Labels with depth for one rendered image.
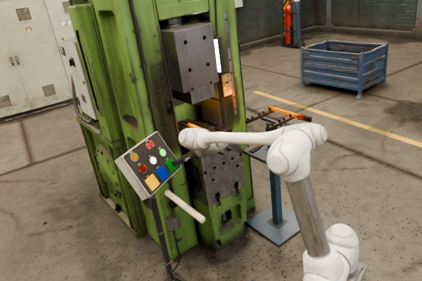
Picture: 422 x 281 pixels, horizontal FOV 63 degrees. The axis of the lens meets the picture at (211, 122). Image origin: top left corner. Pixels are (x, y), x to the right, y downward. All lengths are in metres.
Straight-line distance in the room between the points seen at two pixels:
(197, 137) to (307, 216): 0.64
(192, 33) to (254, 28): 7.96
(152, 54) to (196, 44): 0.29
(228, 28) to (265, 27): 7.83
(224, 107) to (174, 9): 0.84
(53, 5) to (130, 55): 5.25
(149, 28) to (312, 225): 1.48
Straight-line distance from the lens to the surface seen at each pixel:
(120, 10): 2.17
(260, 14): 10.25
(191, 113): 2.92
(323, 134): 1.50
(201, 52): 2.29
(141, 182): 1.98
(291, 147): 1.36
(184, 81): 2.24
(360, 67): 5.74
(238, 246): 2.97
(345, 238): 1.77
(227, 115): 2.71
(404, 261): 2.99
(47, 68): 7.42
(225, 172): 2.60
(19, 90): 7.45
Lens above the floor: 2.05
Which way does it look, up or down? 23 degrees down
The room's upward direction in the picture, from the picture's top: 8 degrees counter-clockwise
